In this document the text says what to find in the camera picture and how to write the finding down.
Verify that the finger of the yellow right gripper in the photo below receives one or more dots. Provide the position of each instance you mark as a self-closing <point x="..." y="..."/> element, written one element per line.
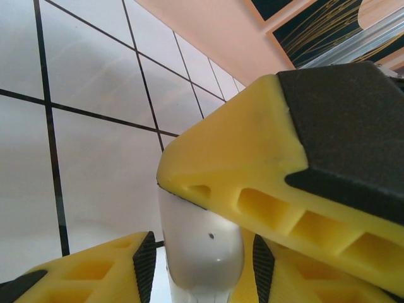
<point x="252" y="142"/>

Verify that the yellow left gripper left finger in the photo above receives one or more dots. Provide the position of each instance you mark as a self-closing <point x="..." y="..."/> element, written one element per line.
<point x="79" y="277"/>

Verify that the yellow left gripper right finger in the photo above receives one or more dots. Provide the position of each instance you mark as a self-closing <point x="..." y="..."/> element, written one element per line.
<point x="300" y="284"/>

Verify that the white earbuds charging case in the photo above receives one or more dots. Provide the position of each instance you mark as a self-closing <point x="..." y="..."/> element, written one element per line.
<point x="202" y="252"/>

